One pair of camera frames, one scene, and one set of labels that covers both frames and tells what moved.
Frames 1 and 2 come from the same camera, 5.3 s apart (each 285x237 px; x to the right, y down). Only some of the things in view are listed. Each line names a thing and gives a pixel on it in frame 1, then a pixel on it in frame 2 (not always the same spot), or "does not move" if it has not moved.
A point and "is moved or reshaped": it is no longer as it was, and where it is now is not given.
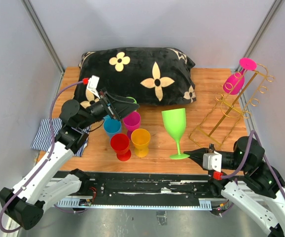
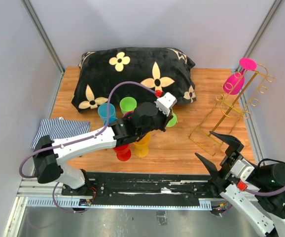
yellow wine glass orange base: [140, 139] does not move
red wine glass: [120, 142] does not move
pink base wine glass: [233, 83] does not move
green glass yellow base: [175, 121] is moved or reshaped
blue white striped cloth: [42, 140] does not move
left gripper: [119, 110] -> [166, 120]
